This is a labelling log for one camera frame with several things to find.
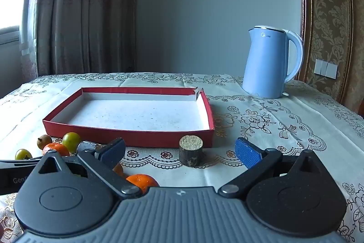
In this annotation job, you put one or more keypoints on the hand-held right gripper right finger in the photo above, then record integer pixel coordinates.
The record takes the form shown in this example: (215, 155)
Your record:
(246, 154)

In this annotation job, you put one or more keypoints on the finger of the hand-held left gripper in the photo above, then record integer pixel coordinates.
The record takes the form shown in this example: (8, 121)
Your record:
(86, 146)

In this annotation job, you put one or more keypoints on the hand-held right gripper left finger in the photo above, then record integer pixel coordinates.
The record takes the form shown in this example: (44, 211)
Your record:
(113, 151)

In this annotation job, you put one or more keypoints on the small green fruit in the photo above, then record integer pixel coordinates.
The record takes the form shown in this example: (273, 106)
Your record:
(22, 154)
(71, 140)

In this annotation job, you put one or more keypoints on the orange mandarin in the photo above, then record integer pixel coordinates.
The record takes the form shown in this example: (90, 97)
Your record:
(55, 149)
(143, 181)

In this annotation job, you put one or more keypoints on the red cardboard box tray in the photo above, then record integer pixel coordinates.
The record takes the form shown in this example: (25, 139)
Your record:
(136, 115)

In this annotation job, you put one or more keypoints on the dark sugarcane piece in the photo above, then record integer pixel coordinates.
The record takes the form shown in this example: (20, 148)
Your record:
(191, 153)

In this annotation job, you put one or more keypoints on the blue electric kettle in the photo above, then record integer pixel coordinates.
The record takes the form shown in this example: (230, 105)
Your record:
(267, 63)

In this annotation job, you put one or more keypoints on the brown patterned curtain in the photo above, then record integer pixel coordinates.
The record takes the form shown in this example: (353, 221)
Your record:
(85, 12)

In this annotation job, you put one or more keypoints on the white light switch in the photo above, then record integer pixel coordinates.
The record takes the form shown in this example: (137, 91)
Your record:
(326, 68)

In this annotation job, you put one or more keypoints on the gold framed ornate wall panel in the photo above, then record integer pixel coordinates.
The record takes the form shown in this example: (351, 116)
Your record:
(332, 4)

